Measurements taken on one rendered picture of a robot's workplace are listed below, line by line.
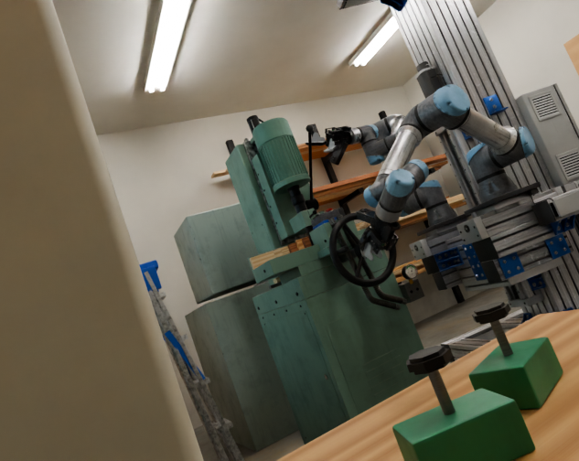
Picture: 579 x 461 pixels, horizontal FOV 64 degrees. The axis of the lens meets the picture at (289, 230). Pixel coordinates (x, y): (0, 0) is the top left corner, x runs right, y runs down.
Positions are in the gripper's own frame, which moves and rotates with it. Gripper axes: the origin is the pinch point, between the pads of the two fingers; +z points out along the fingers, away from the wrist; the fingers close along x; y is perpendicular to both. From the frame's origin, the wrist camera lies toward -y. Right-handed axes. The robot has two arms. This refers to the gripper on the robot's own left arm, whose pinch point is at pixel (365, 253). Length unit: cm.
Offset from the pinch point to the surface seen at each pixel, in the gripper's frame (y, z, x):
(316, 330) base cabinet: 0.3, 39.9, -10.7
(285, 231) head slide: -50, 39, 3
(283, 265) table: -23.2, 25.2, -15.2
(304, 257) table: -23.8, 25.0, -5.3
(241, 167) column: -91, 31, -2
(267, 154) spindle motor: -74, 11, 2
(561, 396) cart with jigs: 69, -66, -43
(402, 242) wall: -155, 243, 245
